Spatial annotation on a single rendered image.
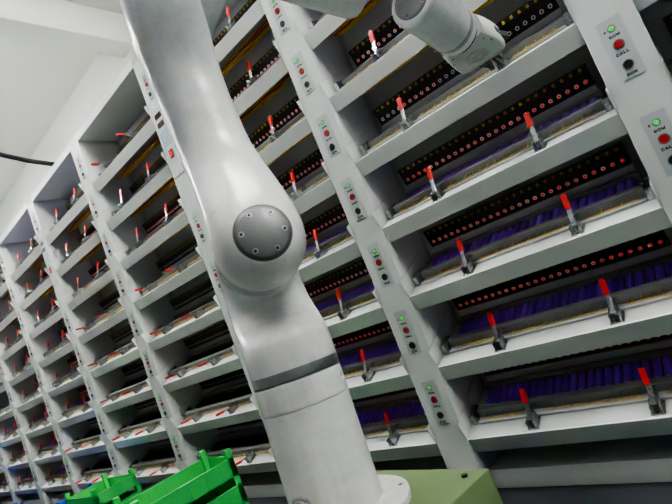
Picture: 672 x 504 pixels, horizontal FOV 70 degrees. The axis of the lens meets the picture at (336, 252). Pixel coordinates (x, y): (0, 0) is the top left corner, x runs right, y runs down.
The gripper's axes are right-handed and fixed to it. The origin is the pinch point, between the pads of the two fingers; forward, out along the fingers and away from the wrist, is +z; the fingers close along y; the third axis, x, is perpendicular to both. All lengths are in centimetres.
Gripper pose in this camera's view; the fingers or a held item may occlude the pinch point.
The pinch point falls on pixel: (491, 58)
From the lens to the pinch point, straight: 114.2
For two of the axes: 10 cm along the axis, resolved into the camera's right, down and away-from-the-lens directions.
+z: 6.6, 0.0, 7.5
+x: -2.6, -9.4, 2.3
